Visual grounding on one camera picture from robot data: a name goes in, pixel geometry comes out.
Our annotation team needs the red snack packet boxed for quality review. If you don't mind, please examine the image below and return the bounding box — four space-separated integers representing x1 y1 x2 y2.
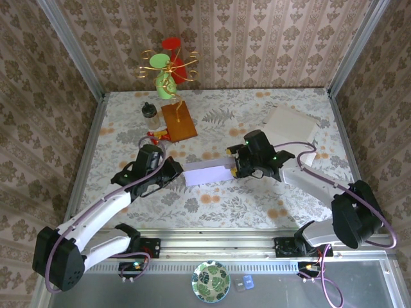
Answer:
146 130 171 141

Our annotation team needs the slotted grey cable duct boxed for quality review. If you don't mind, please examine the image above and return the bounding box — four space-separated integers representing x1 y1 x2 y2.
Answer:
56 261 299 274

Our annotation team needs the small black controller board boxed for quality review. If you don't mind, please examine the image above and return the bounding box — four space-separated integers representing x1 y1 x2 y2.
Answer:
297 261 326 280
118 261 146 280

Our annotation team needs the glass bottle black cap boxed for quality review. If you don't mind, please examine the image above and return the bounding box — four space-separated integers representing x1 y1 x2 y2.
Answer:
141 101 161 131

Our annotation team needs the white cardboard sheet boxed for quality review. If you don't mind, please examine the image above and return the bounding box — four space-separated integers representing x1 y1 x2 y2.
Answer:
262 104 322 168

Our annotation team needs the aluminium table side rail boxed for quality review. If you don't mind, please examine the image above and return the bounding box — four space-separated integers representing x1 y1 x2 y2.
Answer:
327 89 379 234
60 92 109 237

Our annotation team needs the leaf patterned bowl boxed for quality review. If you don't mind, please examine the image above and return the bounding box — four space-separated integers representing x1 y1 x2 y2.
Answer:
191 260 231 303

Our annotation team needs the grey metal shelf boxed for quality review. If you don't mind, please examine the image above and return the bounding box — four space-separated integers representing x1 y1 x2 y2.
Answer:
30 259 407 308

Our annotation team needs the gold wire rack wooden base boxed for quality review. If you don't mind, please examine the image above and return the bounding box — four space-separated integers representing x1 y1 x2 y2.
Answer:
138 49 202 144

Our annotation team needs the aluminium frame post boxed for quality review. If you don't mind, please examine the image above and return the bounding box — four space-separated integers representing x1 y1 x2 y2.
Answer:
37 0 107 100
327 0 391 97

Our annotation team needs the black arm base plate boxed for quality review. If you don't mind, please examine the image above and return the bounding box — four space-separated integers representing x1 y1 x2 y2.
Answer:
103 237 161 259
274 236 334 258

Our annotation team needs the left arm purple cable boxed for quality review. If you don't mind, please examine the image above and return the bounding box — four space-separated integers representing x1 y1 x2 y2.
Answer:
44 136 168 293

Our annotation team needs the purple paper box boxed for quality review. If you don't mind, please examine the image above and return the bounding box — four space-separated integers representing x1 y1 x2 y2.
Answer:
183 156 236 188

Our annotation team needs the long aluminium mounting rail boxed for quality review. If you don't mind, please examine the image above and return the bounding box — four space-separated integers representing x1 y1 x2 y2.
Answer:
44 233 398 261

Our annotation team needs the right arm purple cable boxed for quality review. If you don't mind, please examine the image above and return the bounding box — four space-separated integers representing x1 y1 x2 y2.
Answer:
272 141 398 307

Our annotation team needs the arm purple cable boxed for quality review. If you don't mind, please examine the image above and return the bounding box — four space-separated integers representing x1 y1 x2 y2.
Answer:
44 136 168 293
272 141 398 307

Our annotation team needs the green plastic goblet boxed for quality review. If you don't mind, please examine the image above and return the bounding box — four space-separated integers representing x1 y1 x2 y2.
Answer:
149 53 178 99

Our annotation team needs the red plastic goblet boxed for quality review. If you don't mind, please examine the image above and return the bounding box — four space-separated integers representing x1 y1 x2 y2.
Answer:
161 37 188 85

